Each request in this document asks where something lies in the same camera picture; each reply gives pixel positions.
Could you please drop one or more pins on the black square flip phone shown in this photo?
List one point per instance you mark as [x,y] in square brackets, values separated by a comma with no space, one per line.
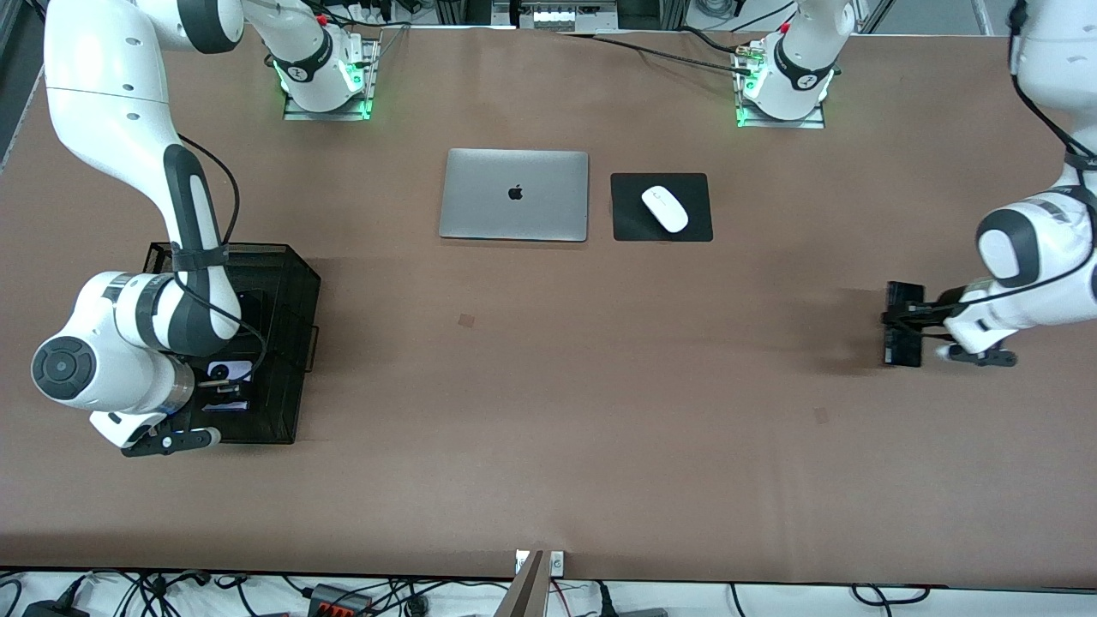
[253,313]

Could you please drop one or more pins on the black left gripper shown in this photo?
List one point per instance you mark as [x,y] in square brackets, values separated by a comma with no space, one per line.
[929,318]

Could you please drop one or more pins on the black mouse pad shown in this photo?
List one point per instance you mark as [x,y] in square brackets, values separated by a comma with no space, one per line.
[626,214]

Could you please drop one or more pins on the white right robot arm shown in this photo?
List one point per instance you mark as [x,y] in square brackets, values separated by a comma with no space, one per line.
[103,94]

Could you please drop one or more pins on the grey metal post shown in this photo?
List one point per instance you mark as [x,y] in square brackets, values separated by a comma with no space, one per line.
[527,596]

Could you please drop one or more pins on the small aluminium bracket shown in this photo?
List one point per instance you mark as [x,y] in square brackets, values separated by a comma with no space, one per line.
[557,563]

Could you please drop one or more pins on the black mesh two-tier tray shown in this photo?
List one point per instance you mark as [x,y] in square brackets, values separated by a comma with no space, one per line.
[278,411]

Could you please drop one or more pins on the black orange power strip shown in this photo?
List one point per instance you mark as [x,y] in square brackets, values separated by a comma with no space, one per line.
[338,604]

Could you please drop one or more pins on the silver laptop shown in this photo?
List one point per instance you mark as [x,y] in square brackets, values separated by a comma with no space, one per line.
[514,193]

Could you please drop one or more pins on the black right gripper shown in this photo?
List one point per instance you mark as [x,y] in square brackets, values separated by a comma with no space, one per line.
[224,390]

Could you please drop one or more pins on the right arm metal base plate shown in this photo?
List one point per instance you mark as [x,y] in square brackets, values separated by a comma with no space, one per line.
[296,111]

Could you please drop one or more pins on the black slab smartphone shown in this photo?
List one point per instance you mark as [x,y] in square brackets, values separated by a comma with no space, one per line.
[900,351]

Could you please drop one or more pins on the black plug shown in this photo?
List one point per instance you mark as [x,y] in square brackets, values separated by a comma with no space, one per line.
[607,604]

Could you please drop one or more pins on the white computer mouse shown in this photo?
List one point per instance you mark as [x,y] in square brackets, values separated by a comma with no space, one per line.
[665,208]

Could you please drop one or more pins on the lavender flip phone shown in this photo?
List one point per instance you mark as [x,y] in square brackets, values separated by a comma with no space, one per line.
[230,371]

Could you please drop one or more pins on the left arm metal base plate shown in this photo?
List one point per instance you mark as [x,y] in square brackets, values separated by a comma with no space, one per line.
[814,120]

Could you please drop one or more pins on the white socket strip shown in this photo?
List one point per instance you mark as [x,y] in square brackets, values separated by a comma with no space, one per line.
[566,17]

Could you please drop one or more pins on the black power adapter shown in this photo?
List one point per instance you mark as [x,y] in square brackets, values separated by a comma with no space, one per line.
[51,610]

